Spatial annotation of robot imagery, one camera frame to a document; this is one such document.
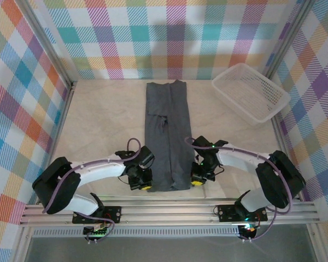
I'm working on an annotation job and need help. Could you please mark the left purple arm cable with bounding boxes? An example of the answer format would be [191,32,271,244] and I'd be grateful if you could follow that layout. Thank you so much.
[42,137,143,244]

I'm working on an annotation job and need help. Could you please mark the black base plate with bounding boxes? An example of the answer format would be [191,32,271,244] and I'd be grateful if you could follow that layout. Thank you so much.
[72,206,122,225]
[216,204,268,223]

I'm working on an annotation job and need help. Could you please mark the aluminium corner post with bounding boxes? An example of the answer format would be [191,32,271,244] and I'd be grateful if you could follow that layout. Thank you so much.
[15,0,79,88]
[261,0,317,80]

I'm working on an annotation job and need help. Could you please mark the right controller board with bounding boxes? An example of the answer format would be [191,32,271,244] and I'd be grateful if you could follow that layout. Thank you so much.
[238,223,260,239]

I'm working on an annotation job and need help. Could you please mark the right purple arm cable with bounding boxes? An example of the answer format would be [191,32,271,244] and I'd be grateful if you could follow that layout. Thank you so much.
[184,136,294,242]

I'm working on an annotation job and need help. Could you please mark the grey t-shirt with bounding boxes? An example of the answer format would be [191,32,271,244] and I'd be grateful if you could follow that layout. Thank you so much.
[143,79,194,193]

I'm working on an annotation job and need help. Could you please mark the grey slotted cable duct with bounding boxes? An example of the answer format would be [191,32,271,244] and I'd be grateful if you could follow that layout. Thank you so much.
[32,228,241,238]

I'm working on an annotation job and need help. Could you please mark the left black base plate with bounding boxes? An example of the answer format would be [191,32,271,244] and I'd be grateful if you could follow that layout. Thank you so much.
[72,206,122,225]

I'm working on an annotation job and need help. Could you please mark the left controller board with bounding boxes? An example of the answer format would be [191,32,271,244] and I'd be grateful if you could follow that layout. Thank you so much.
[83,225,110,237]

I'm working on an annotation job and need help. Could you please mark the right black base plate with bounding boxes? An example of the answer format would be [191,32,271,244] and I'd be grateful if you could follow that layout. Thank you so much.
[216,204,268,223]

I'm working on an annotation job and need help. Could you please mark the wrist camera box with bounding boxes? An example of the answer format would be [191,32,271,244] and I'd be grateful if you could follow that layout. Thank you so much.
[192,136,213,154]
[137,146,155,168]

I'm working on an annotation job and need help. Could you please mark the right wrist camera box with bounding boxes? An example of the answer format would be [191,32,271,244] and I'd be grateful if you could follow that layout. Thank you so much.
[192,136,213,154]

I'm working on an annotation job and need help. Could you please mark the controller board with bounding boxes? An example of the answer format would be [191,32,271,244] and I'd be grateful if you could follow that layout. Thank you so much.
[83,225,110,237]
[238,223,260,239]

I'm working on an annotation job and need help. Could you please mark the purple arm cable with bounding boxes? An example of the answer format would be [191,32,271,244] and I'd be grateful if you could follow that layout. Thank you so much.
[184,136,294,242]
[42,137,143,244]

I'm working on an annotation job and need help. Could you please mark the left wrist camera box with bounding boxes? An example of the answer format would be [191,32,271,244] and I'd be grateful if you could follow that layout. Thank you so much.
[137,146,155,168]

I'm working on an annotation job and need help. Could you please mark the white plastic laundry basket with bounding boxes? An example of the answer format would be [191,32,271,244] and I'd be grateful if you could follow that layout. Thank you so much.
[211,62,291,127]

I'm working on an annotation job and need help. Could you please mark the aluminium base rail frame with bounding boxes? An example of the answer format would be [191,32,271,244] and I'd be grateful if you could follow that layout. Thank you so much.
[19,194,322,228]

